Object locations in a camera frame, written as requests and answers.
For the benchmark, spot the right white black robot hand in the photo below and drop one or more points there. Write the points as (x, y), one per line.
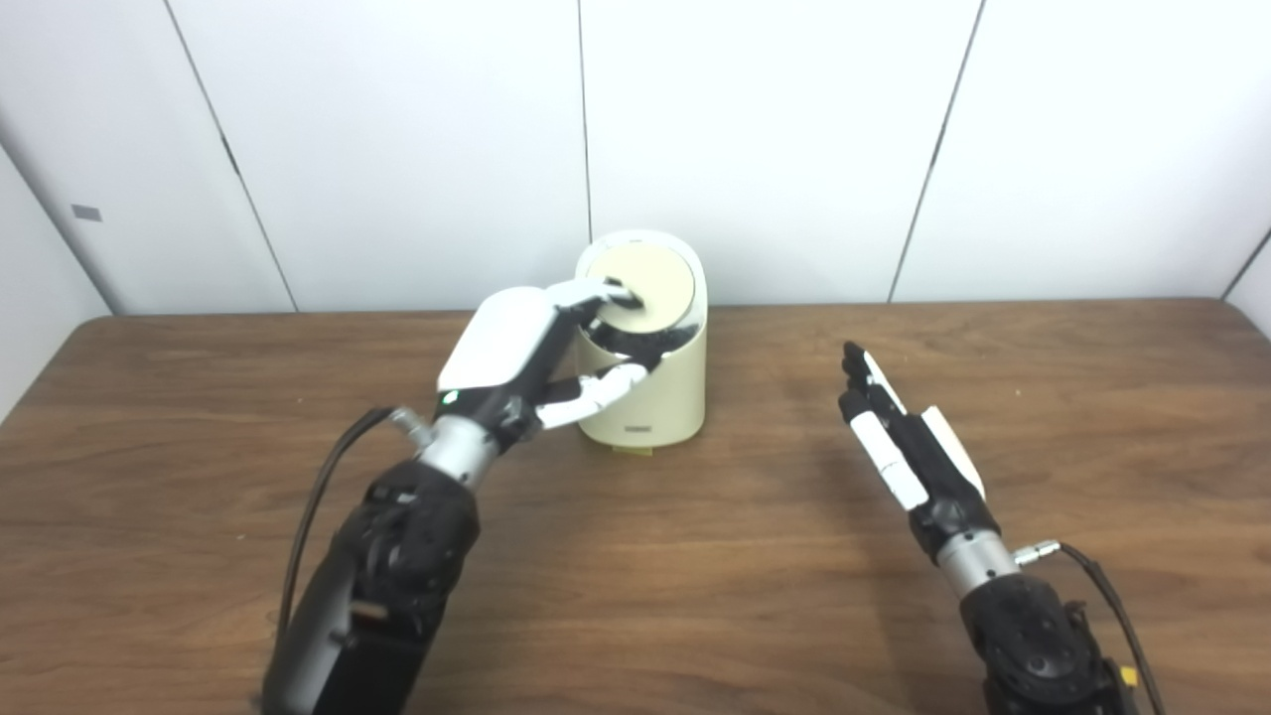
(918, 462)

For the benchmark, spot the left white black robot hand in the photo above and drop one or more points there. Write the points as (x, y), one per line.
(501, 338)

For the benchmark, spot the cream round bin lid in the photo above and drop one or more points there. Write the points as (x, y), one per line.
(660, 283)

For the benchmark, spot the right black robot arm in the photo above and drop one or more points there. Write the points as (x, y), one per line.
(1033, 636)

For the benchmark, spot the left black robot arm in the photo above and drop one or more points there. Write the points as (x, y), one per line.
(387, 586)

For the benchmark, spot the cream-colored bin body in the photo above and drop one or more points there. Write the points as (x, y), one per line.
(655, 397)

